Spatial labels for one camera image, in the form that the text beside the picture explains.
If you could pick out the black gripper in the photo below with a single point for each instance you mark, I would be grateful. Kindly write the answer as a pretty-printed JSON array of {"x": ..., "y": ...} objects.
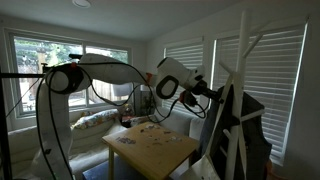
[{"x": 201, "y": 88}]

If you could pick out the white tote bag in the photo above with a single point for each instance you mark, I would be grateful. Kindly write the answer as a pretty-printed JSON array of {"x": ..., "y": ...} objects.
[{"x": 200, "y": 171}]

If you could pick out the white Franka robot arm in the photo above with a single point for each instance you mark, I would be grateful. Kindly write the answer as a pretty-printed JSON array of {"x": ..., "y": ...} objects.
[{"x": 106, "y": 68}]

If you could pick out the narrow white window blind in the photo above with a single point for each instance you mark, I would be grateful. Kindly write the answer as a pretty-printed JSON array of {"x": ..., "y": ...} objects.
[{"x": 190, "y": 55}]

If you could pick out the dark grey jacket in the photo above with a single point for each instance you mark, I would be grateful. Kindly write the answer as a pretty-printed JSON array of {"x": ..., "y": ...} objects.
[{"x": 253, "y": 140}]

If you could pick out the small table sticker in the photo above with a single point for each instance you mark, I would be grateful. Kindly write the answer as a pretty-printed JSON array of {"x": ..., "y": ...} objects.
[
  {"x": 167, "y": 132},
  {"x": 156, "y": 143}
]

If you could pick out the white coat rack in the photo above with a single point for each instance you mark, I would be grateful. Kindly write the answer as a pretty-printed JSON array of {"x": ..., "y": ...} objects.
[{"x": 245, "y": 40}]

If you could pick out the wide white window blind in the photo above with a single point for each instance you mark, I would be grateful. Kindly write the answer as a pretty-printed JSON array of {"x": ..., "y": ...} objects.
[{"x": 280, "y": 83}]

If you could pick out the brown wooden table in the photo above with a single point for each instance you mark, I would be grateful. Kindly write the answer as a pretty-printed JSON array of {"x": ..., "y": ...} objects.
[{"x": 156, "y": 156}]

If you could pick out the dark blue ottoman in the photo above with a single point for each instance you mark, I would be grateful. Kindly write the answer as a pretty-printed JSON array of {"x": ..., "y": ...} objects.
[{"x": 123, "y": 170}]

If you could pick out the floral pillow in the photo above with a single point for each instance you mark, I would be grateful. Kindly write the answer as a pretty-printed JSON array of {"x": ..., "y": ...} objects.
[{"x": 96, "y": 118}]

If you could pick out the grey sofa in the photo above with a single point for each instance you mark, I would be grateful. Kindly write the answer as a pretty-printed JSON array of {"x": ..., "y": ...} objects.
[{"x": 90, "y": 146}]

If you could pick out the round ceiling light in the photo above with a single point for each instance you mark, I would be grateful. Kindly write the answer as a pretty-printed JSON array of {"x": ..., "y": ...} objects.
[{"x": 81, "y": 3}]

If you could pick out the large glass window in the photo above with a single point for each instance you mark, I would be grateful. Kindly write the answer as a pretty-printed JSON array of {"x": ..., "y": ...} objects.
[{"x": 30, "y": 56}]

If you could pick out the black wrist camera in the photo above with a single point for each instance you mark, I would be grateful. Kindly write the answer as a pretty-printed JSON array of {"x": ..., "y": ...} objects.
[{"x": 187, "y": 98}]

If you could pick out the black camera on stand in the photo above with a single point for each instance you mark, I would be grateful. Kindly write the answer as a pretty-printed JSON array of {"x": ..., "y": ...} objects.
[{"x": 75, "y": 56}]

